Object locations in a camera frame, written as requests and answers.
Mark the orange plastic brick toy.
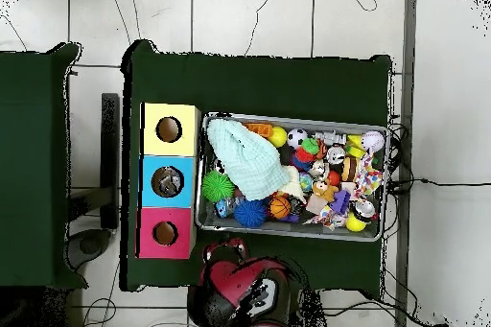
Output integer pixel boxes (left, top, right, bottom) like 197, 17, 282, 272
243, 122, 274, 139

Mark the small orange basketball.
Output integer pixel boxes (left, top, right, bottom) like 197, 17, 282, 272
269, 195, 292, 220

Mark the thin black cable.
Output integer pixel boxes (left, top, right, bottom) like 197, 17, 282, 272
244, 0, 278, 57
386, 176, 491, 190

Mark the dark green tablecloth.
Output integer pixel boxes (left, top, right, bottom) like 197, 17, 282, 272
119, 37, 394, 300
0, 41, 90, 292

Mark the black upright panel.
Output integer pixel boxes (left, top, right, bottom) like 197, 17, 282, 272
100, 92, 121, 230

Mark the green spiky rubber ball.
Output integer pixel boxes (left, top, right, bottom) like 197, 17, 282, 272
200, 169, 236, 204

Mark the small soccer ball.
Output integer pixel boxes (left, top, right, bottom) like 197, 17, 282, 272
286, 128, 309, 151

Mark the wire mesh metal bin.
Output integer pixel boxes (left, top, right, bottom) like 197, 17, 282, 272
195, 111, 391, 243

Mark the clear blue plastic packet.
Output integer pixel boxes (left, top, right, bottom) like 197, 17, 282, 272
157, 178, 184, 196

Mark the wooden box with three holes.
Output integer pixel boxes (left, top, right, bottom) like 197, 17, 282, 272
134, 102, 203, 261

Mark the yellow plastic ball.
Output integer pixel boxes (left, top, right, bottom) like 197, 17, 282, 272
269, 126, 288, 149

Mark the mint green waffle cloth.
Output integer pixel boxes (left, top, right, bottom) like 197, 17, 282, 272
206, 118, 291, 201

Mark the brown plush monkey toy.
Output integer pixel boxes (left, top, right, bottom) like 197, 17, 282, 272
312, 179, 340, 203

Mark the white baseball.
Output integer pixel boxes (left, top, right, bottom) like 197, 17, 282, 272
361, 130, 386, 152

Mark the blue spiky rubber ball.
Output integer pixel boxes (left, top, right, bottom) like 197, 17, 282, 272
233, 199, 269, 228

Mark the dark grey round base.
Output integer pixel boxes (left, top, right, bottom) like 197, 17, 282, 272
66, 227, 113, 271

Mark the grey metal bar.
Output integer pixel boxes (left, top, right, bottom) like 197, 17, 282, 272
393, 0, 419, 327

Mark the green spiky creature toy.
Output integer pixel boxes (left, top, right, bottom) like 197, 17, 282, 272
300, 137, 320, 155

